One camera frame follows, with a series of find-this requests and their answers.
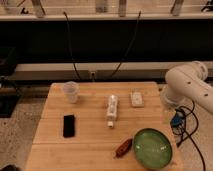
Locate green round bowl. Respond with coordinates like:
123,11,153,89
133,128,173,170

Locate left black hanging cable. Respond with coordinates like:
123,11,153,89
62,11,82,81

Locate small white box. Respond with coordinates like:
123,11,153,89
131,92,144,107

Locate right black hanging cable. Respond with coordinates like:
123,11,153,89
107,10,142,79

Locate clear plastic cup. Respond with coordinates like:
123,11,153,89
62,81,79,103

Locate white wall outlet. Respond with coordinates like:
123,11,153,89
89,71,96,81

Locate black hanging cable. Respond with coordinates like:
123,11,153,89
62,11,82,81
107,10,142,79

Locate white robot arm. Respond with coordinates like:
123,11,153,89
160,61,213,114

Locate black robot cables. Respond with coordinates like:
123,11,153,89
170,99,208,171

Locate black rectangular eraser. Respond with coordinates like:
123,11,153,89
63,115,75,138

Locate brown red marker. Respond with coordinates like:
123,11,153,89
115,139,132,158

